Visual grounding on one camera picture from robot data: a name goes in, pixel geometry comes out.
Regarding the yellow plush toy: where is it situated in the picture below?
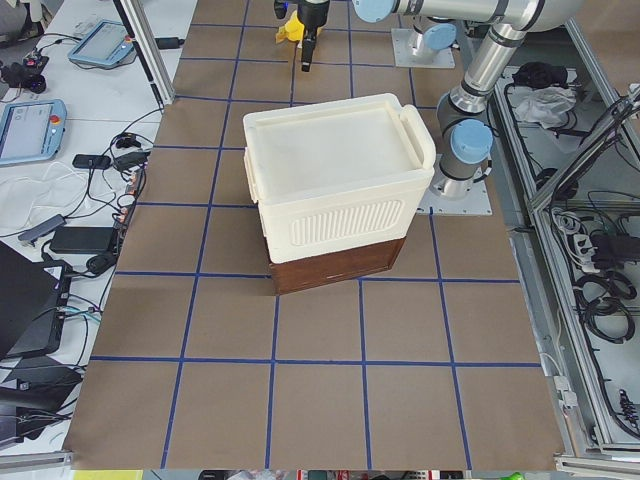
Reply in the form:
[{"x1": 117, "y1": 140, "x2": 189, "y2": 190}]
[{"x1": 275, "y1": 11, "x2": 305, "y2": 44}]

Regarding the black laptop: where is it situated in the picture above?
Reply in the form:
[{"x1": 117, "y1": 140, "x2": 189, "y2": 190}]
[{"x1": 1, "y1": 244, "x2": 71, "y2": 360}]

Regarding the blue teach pendant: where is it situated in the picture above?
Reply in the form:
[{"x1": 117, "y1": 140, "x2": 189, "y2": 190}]
[
  {"x1": 67, "y1": 20, "x2": 135, "y2": 69},
  {"x1": 1, "y1": 99, "x2": 67, "y2": 166}
]

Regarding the black power adapter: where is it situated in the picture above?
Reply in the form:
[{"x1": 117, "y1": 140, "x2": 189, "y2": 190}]
[{"x1": 50, "y1": 226, "x2": 115, "y2": 254}]

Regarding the aluminium frame post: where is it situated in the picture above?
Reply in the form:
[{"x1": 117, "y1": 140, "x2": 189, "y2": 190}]
[{"x1": 113, "y1": 0, "x2": 175, "y2": 110}]

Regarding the white crumpled cloth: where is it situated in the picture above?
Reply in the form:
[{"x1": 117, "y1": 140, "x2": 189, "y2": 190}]
[{"x1": 514, "y1": 86, "x2": 576, "y2": 129}]

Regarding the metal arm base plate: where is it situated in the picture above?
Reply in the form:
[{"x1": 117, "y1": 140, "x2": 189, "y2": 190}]
[{"x1": 417, "y1": 175, "x2": 493, "y2": 216}]

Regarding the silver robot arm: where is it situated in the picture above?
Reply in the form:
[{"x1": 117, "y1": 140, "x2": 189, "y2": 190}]
[
  {"x1": 354, "y1": 0, "x2": 582, "y2": 199},
  {"x1": 296, "y1": 1, "x2": 457, "y2": 72}
]

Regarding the cream plastic storage box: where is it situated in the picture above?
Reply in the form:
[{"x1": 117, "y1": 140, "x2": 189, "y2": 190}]
[{"x1": 243, "y1": 93, "x2": 436, "y2": 264}]

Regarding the brown wooden drawer cabinet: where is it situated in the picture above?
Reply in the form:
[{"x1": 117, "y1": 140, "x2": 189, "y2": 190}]
[{"x1": 268, "y1": 238, "x2": 406, "y2": 295}]

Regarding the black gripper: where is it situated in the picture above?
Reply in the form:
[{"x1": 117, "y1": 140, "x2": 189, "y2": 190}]
[{"x1": 297, "y1": 0, "x2": 330, "y2": 72}]

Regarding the upper blue teach pendant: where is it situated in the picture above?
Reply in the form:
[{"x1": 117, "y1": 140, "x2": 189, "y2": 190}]
[{"x1": 67, "y1": 20, "x2": 135, "y2": 69}]

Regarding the lower blue teach pendant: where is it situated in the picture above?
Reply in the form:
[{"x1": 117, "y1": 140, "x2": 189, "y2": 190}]
[{"x1": 1, "y1": 99, "x2": 67, "y2": 166}]

